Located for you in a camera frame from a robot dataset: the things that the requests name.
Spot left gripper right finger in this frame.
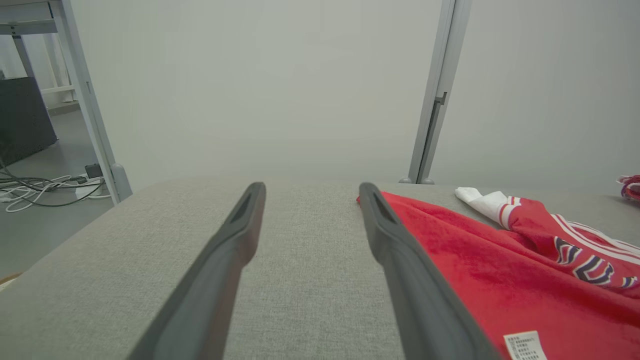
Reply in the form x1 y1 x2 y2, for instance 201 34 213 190
358 182 502 360

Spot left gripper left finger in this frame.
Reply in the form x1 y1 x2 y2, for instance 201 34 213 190
127 181 267 360

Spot red shirt white sleeves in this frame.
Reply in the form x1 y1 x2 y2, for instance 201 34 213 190
356 187 640 360

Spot red shorts white trim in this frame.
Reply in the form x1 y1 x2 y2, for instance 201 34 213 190
616 175 640 202

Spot white power strip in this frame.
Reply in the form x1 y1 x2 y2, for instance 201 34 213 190
75 182 108 199

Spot white shelf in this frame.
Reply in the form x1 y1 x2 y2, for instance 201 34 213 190
39 35 78 108

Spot dark grey cabinet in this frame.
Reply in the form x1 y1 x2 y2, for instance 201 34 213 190
0 76 58 167

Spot cables and power strip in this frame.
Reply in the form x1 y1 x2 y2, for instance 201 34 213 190
0 157 106 208

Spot white cable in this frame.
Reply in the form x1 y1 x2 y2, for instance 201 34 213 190
0 175 112 213

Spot grey partition end post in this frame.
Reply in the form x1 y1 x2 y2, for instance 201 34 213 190
49 0 134 205

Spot grey partition post two feet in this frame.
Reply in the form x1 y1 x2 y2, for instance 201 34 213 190
398 0 473 185

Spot grey table frame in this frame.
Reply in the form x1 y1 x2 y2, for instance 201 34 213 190
0 0 66 81

